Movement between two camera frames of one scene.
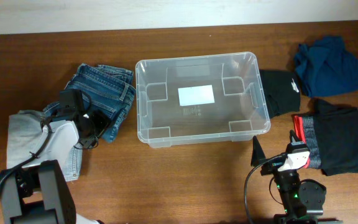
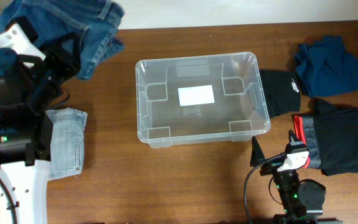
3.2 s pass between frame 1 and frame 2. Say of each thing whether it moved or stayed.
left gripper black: moved
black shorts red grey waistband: stayed
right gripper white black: stayed
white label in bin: stayed
